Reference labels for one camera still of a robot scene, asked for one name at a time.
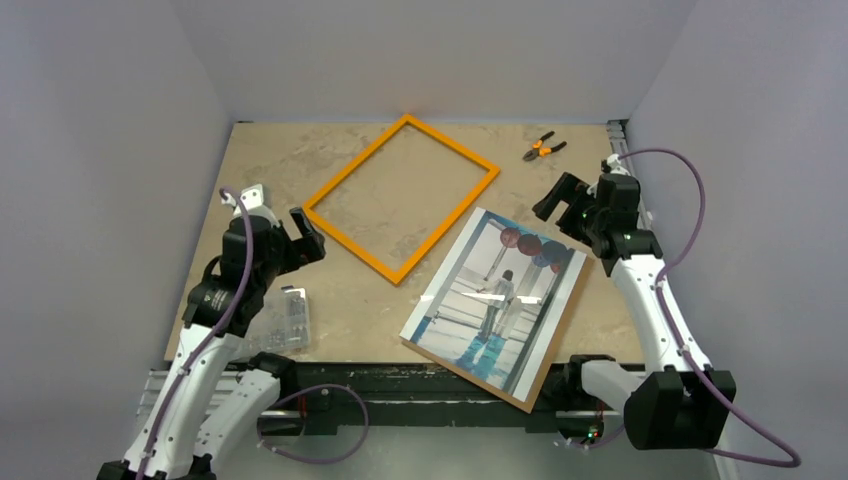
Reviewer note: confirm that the orange black pliers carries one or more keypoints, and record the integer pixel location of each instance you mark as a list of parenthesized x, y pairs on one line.
[(539, 149)]

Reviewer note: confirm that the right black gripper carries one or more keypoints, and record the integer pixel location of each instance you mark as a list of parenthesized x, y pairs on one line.
[(573, 206)]

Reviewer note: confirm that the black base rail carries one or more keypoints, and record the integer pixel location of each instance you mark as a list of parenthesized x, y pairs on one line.
[(425, 395)]

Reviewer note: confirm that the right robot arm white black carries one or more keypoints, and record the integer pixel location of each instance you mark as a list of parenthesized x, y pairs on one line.
[(672, 405)]

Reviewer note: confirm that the clear plastic screw box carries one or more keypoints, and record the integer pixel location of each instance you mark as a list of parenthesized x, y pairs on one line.
[(282, 325)]

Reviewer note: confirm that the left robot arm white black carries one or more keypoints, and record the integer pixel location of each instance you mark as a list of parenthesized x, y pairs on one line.
[(256, 250)]

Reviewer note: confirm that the photo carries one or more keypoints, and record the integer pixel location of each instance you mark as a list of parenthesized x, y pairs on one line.
[(496, 309)]

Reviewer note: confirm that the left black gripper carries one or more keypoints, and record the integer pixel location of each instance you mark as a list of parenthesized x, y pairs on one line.
[(303, 250)]

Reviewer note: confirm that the orange wooden picture frame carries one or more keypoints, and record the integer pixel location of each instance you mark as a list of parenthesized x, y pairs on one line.
[(398, 198)]

